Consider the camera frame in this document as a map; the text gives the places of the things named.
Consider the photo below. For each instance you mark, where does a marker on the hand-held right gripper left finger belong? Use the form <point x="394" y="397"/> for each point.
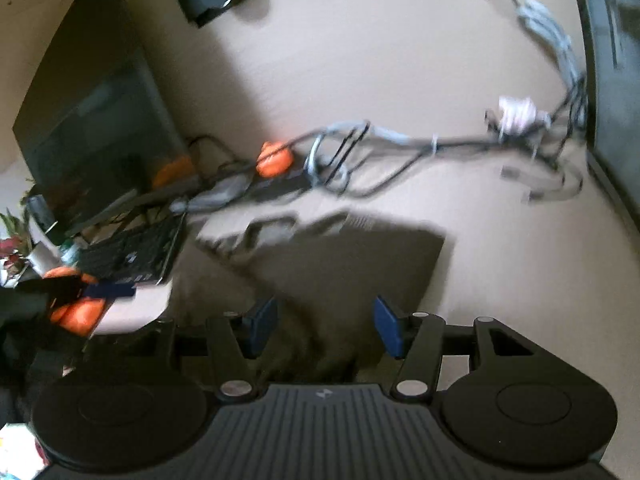
<point x="260" y="327"/>

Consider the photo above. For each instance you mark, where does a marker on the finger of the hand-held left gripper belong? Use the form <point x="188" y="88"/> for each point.
<point x="112" y="291"/>

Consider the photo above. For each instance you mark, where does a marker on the small orange clip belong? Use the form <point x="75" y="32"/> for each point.
<point x="274" y="160"/>

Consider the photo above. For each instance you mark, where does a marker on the black keyboard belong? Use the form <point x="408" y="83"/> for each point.
<point x="130" y="255"/>

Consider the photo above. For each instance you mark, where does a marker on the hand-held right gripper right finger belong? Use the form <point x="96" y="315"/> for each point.
<point x="387" y="327"/>

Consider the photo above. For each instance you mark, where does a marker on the black power strip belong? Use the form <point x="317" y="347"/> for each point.
<point x="280" y="185"/>

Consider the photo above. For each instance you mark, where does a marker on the crumpled white paper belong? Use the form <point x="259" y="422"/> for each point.
<point x="517" y="112"/>

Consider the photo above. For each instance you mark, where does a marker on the olive polka dot cardigan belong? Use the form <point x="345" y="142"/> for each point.
<point x="350" y="270"/>

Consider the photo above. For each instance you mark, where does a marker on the orange cloth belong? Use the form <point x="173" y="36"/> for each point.
<point x="80" y="317"/>

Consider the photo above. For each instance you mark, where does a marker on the red flower plant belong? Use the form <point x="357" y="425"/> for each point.
<point x="11" y="240"/>

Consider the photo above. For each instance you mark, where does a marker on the black computer monitor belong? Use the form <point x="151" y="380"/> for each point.
<point x="100" y="110"/>

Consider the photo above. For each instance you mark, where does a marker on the white glass computer case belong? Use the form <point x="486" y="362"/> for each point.
<point x="615" y="85"/>

